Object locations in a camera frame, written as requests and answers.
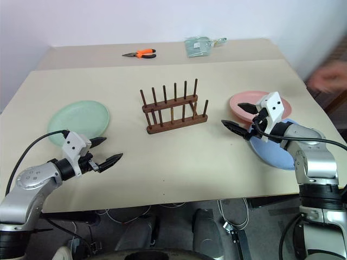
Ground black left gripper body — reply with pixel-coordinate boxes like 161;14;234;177
79;152;102;176

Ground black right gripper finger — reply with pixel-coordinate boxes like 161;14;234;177
221;120;249;139
237;102;259;116

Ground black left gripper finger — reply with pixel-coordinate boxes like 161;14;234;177
89;136;107;149
98;152;124;173

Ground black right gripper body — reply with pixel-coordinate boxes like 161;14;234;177
245;107;269;141

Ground wooden dish rack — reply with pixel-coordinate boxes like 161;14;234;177
139;78;209;135

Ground blurred person hand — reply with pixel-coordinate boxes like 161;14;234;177
305;62;347;95

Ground red plate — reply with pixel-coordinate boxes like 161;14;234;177
229;90;293;127

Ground blue plate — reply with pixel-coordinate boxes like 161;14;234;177
248;118;299;171

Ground green plate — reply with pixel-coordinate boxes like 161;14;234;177
47;100;111;148

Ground dark grey rounded shape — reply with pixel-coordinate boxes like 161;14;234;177
114;213;160;253
191;207;226;258

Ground green plastic packet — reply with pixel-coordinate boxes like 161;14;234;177
184;36;214;59

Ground brown wooden furniture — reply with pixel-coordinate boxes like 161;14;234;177
305;36;347;131

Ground orange black pliers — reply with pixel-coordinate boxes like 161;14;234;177
121;48;157;60

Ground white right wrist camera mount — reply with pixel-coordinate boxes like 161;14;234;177
255;91;286;143

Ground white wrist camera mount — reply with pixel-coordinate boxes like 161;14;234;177
61;131;92;178
255;91;286;143

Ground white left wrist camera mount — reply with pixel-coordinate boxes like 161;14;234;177
61;131;92;178

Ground white floor cable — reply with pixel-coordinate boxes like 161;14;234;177
96;201;188;223
216;198;250;229

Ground black table frame bar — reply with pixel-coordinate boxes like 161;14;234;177
40;212;99;225
247;194;302;210

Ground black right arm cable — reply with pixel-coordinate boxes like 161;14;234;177
252;114;347;150

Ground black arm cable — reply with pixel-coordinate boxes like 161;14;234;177
4;129;70;196
252;114;347;150

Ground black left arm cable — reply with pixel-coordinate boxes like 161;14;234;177
4;129;70;196

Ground grey metal bracket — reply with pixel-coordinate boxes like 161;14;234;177
221;220;253;260

